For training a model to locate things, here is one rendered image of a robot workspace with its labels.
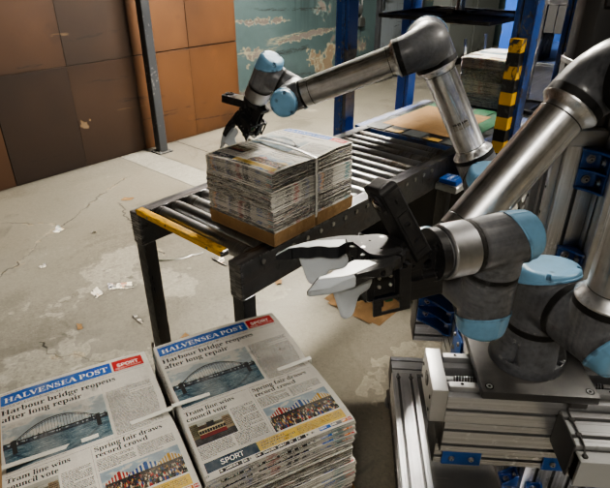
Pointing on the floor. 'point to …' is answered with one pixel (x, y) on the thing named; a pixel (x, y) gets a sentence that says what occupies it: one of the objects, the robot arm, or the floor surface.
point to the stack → (184, 418)
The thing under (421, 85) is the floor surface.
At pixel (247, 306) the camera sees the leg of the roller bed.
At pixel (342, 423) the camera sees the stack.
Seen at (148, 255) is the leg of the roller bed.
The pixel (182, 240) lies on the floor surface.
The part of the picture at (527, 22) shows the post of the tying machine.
